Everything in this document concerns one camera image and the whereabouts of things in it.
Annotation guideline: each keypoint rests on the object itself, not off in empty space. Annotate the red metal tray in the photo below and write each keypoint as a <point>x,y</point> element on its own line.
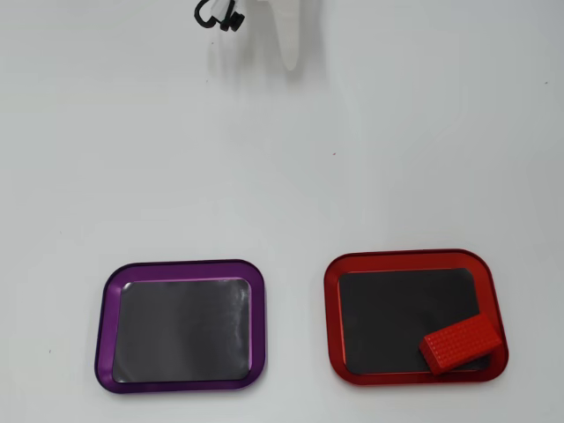
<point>388,317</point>

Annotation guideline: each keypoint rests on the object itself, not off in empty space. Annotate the red studded block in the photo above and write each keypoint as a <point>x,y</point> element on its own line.
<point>458,346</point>

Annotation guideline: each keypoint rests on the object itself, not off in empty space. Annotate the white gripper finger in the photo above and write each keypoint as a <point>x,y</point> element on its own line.
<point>288,31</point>

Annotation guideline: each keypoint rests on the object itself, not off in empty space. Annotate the purple metal tray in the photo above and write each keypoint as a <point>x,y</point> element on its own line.
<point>180,330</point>

